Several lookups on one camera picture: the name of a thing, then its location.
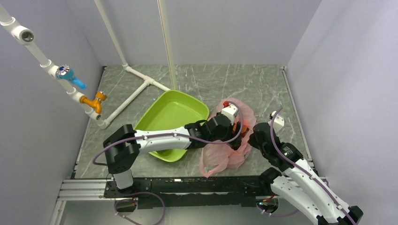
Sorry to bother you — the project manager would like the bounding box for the pink plastic bag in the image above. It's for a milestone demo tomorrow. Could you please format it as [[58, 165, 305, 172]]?
[[199, 97, 257, 177]]

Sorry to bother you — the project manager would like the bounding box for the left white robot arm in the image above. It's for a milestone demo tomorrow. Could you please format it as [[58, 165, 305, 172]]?
[[103, 113, 243, 197]]

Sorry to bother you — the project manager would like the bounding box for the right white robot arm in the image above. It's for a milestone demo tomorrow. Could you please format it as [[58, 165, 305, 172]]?
[[248, 123, 364, 225]]

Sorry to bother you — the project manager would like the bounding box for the green plastic tray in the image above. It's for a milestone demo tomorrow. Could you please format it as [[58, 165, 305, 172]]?
[[134, 90, 210, 163]]

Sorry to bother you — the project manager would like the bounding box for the orange faucet tap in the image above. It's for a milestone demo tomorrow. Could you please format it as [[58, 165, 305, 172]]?
[[79, 91, 107, 114]]

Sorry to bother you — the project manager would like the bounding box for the beige vertical pole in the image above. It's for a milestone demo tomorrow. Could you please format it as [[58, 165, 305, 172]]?
[[157, 0, 178, 90]]

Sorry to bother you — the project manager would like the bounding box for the blue valve tap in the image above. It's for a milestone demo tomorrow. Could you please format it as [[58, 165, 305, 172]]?
[[56, 65, 87, 90]]

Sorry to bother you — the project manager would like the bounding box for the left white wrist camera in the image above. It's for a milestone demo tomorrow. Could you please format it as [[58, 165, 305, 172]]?
[[220, 101, 239, 124]]

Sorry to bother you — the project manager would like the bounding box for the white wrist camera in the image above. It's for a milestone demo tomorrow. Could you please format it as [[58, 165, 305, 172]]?
[[268, 111, 284, 133], [220, 101, 239, 124]]

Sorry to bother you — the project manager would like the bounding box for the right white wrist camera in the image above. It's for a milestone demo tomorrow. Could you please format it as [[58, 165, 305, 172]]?
[[268, 111, 284, 133]]

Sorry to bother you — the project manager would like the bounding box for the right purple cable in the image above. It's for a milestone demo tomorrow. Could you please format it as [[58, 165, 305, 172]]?
[[257, 107, 357, 225]]

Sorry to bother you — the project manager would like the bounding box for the purple cable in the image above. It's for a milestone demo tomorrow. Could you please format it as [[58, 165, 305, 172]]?
[[257, 107, 357, 225], [92, 101, 244, 225]]

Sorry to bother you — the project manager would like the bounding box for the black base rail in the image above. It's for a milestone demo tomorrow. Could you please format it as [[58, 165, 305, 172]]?
[[104, 176, 273, 209]]

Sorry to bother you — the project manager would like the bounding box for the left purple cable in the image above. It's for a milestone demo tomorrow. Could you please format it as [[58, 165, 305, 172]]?
[[92, 101, 244, 225]]

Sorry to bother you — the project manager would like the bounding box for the white PVC pipe frame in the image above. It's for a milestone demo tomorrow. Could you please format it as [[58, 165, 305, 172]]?
[[0, 0, 170, 129]]

